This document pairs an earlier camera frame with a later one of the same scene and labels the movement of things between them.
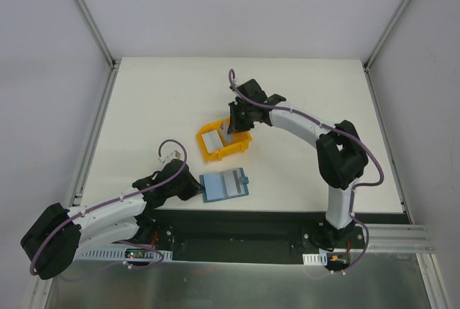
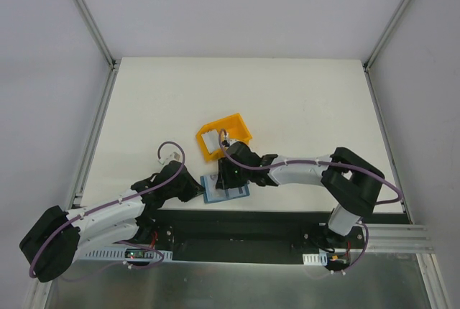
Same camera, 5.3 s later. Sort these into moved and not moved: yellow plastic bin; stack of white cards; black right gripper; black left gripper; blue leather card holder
Moved: black right gripper
Not moved: stack of white cards; yellow plastic bin; blue leather card holder; black left gripper
